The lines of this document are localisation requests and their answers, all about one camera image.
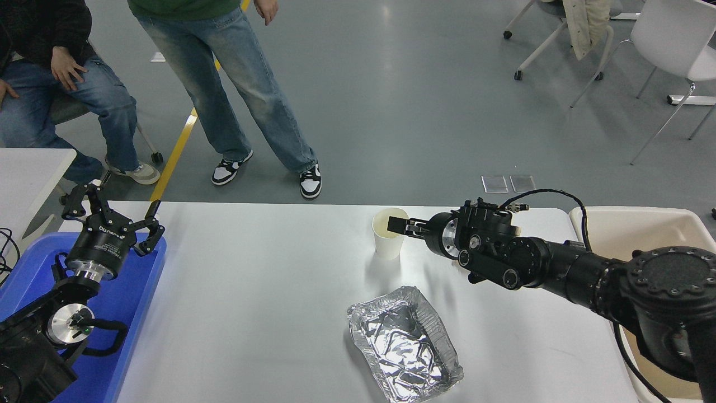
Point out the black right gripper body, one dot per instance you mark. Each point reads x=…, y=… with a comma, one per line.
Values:
x=433, y=235

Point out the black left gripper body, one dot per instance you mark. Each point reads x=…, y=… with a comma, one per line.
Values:
x=103, y=249

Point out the white paper cup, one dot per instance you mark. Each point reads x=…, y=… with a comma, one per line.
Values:
x=386, y=246

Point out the silver foil tray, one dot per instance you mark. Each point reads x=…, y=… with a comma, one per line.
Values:
x=403, y=347

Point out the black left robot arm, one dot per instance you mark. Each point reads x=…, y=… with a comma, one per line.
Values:
x=28, y=358

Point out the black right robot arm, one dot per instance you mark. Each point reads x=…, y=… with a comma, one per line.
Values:
x=559, y=263

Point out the seated person's left hand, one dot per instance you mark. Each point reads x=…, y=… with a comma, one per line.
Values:
x=66, y=67

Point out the seated person's right hand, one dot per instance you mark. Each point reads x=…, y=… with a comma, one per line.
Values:
x=5, y=89

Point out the standing person's hand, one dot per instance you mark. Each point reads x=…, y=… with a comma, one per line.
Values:
x=267, y=8

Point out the blue plastic tray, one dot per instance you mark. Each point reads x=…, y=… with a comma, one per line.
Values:
x=128, y=302

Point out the white side table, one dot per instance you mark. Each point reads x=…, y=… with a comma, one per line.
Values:
x=28, y=179

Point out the clear floor plate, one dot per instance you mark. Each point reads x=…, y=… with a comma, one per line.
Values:
x=523, y=183
x=494, y=184

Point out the grey office chair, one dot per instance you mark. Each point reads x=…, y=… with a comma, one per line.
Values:
x=67, y=109

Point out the seated person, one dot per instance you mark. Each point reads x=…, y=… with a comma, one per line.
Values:
x=84, y=95

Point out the white paper scrap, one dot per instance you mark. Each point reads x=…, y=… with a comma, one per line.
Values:
x=156, y=57

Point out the standing person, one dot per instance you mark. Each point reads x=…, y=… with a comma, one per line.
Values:
x=235, y=67

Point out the large pale bin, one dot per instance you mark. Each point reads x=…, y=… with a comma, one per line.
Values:
x=643, y=229

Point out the white rolling chair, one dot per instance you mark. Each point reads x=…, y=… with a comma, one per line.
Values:
x=540, y=47

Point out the beige coat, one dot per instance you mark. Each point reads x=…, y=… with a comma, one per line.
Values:
x=584, y=25

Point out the white furniture base bar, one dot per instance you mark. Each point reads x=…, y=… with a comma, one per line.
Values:
x=691, y=99

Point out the white plastic chair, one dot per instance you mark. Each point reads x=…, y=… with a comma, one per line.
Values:
x=677, y=39

